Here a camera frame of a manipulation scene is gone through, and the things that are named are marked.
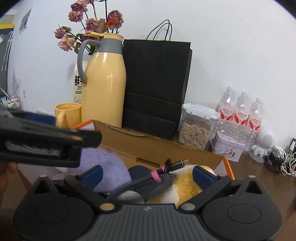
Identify water bottle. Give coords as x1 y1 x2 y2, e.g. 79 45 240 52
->
247 97 263 131
233 91 249 126
216 86 235 121

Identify small printed tin box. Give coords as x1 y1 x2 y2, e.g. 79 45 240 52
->
210 131 245 162

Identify yellow white plush toy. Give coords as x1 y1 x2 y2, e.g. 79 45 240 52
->
108 165 202 207

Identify purple drawstring cloth bag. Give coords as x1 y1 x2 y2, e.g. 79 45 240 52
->
66 148 132 193

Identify dried pink rose bouquet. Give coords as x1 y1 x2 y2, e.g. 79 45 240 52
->
54 1 124 53

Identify water bottle right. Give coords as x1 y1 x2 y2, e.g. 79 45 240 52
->
247 97 263 131

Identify water bottle left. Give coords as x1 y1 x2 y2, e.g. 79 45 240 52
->
216 86 235 121

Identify person's left hand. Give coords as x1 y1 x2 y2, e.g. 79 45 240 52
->
1 162 18 189

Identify tangled charger cables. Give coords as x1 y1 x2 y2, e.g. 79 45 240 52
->
263 138 296 178

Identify yellow ceramic mug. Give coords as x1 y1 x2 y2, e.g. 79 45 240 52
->
55 102 81 128

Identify navy zip pouch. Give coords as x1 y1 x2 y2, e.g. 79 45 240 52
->
128 166 154 184

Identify yellow thermos jug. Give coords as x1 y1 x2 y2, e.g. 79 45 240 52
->
77 32 126 128

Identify white milk carton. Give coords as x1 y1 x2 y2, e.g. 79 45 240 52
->
73 65 82 104

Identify clear snack container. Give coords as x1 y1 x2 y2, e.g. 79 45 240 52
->
178 103 219 150

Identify water bottle middle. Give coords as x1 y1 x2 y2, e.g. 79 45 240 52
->
233 91 249 126

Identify red cardboard box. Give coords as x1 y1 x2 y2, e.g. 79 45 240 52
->
74 120 235 180

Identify white robot figurine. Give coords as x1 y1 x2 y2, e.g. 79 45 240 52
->
248 126 274 164

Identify black braided cable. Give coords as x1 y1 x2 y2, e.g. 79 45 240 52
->
107 158 189 202

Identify black paper bag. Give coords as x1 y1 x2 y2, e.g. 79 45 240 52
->
122 20 192 140

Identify wire storage rack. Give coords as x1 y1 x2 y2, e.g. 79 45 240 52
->
1 88 21 109

